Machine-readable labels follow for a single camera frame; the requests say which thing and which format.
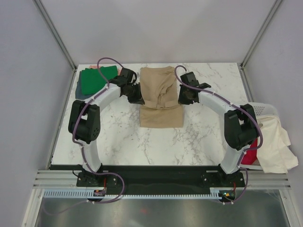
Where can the left aluminium frame post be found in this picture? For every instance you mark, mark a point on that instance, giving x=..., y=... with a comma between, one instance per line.
x=51, y=26

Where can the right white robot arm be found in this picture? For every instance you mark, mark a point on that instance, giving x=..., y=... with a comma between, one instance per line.
x=240, y=128

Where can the right aluminium frame post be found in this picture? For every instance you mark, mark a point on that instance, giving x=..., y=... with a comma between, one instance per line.
x=268, y=19

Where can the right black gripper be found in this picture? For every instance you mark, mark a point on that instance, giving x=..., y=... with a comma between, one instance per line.
x=181, y=100

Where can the folded green t shirt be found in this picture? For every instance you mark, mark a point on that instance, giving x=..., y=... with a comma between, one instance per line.
x=91, y=80

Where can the cream t shirt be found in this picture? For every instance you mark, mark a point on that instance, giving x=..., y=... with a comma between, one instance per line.
x=274, y=156

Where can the folded pink t shirt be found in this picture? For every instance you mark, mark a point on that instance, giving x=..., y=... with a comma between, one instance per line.
x=95, y=67

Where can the tan t shirt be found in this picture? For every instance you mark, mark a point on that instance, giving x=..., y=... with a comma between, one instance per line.
x=159, y=91

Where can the aluminium frame post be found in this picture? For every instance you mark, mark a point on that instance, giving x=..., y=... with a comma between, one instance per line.
x=268, y=19
x=51, y=26

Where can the white plastic basket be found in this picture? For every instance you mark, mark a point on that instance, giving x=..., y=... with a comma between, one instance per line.
x=260, y=109

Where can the red t shirt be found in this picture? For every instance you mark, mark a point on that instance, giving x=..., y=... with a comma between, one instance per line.
x=251, y=156

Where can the folded blue t shirt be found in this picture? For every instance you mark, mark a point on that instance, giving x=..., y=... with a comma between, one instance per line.
x=78, y=93

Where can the white cable duct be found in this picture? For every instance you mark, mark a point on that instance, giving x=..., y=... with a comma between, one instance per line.
x=101, y=193

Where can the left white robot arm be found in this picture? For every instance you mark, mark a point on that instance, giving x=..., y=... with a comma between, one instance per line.
x=85, y=122

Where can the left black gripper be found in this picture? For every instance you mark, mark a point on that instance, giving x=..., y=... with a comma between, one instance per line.
x=138, y=99

